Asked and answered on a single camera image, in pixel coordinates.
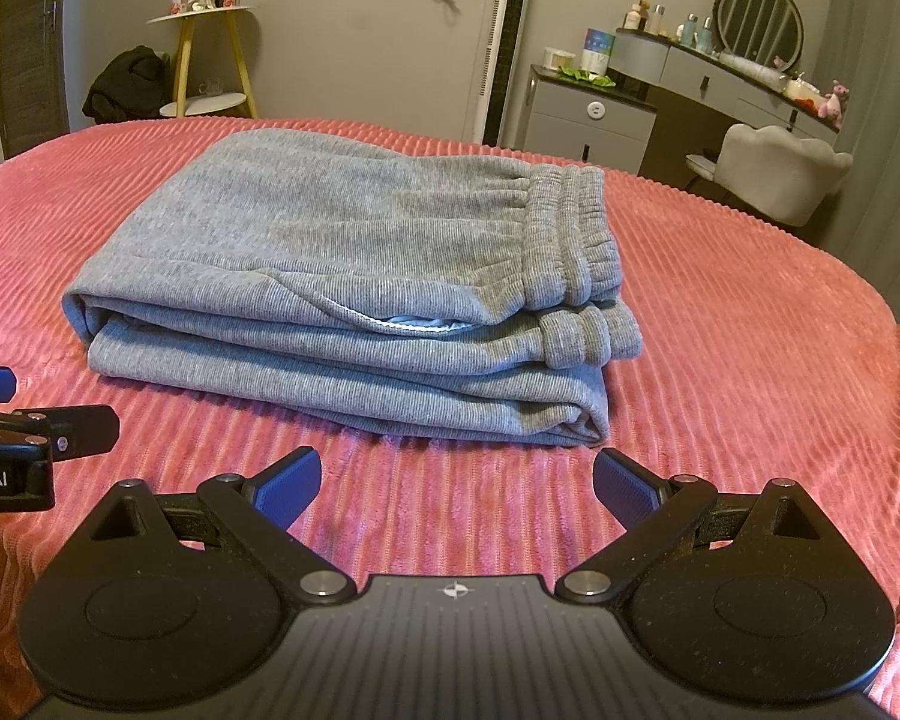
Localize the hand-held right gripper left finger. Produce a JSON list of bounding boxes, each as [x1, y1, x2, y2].
[[64, 448, 355, 601]]

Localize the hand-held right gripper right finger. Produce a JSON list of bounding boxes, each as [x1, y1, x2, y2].
[[555, 448, 845, 601]]

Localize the grey pants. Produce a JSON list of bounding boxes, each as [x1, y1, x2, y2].
[[60, 129, 644, 451]]

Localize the pink ribbed blanket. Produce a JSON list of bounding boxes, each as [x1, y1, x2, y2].
[[0, 116, 900, 720]]

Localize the black clothing pile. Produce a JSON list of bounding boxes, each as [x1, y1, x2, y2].
[[82, 45, 172, 125]]

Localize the dark wooden door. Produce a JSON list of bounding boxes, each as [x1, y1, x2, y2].
[[0, 0, 72, 162]]

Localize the yellow-legged round side table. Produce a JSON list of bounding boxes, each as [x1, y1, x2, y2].
[[146, 6, 258, 119]]

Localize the white shell-back chair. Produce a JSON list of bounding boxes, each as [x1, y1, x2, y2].
[[686, 122, 854, 227]]

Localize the grey drawer cabinet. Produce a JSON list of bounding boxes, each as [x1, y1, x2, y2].
[[525, 64, 659, 177]]

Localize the green leafy item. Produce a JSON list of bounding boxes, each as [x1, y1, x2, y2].
[[559, 64, 616, 89]]

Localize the grey vanity desk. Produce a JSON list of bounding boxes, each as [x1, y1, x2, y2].
[[611, 28, 841, 166]]

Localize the white rolled cloth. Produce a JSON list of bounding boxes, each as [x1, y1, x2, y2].
[[720, 52, 788, 87]]

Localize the pink plush toy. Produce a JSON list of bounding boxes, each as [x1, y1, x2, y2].
[[817, 80, 850, 128]]

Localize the white tower air conditioner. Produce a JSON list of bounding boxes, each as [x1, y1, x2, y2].
[[465, 0, 537, 147]]

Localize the round vanity mirror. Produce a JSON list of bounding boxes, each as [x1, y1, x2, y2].
[[714, 0, 806, 72]]

